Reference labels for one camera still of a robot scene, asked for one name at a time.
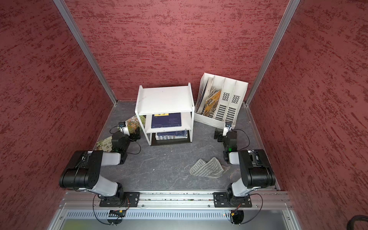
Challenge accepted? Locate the right aluminium corner post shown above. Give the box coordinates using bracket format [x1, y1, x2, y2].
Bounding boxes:
[246, 0, 300, 107]

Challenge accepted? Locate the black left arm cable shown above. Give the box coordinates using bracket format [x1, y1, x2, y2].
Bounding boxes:
[91, 194, 130, 226]

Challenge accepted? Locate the illustrated children's picture book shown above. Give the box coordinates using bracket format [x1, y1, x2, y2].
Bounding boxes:
[95, 136, 112, 152]

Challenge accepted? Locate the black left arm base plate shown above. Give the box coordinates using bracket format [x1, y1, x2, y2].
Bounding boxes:
[99, 192, 140, 208]

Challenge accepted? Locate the green treehouse paperback book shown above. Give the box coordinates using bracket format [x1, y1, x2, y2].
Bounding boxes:
[126, 115, 146, 134]

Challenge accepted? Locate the yellow illustrated book in holder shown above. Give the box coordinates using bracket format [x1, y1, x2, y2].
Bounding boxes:
[203, 90, 221, 117]

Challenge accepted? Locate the grey striped fluffy cloth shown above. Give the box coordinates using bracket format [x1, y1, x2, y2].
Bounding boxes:
[189, 157, 230, 178]

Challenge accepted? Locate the white blue magazine in holder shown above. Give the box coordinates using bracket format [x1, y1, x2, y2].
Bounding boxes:
[195, 74, 214, 114]

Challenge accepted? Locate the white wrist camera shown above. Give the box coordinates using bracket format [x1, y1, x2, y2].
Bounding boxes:
[222, 121, 232, 136]
[118, 121, 130, 136]

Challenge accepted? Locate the aluminium corner post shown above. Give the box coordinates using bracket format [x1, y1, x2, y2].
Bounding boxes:
[53, 0, 118, 106]
[246, 0, 300, 107]

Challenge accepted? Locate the white three-tier bookshelf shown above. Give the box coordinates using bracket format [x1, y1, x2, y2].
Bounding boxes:
[135, 83, 195, 146]

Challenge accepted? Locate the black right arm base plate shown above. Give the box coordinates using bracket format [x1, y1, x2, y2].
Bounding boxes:
[213, 192, 252, 208]

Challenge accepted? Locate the white perforated magazine file holder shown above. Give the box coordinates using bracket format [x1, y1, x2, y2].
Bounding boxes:
[194, 73, 248, 128]

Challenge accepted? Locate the navy blue book middle shelf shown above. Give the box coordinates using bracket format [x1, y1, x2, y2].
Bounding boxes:
[151, 113, 182, 128]

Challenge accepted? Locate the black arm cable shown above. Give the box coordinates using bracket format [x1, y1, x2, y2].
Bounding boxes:
[229, 193, 264, 225]
[91, 194, 130, 226]

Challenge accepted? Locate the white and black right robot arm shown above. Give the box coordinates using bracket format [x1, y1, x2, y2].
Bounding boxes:
[213, 128, 276, 208]

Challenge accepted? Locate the left aluminium corner post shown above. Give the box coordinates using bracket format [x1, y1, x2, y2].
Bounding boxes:
[53, 0, 118, 106]

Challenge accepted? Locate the aluminium mounting rail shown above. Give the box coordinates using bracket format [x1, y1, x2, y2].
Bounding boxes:
[58, 190, 294, 210]

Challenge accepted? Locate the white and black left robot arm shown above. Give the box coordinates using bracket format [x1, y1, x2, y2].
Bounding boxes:
[59, 128, 140, 208]

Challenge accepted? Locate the white ventilation grille strip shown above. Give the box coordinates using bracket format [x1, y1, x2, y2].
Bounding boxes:
[66, 210, 231, 220]

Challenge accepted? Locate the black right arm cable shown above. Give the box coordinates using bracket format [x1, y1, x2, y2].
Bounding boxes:
[229, 193, 264, 225]

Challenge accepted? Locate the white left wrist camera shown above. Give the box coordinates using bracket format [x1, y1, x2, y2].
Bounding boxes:
[118, 121, 130, 136]

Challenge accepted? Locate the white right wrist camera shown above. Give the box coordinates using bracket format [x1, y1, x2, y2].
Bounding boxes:
[222, 121, 232, 136]

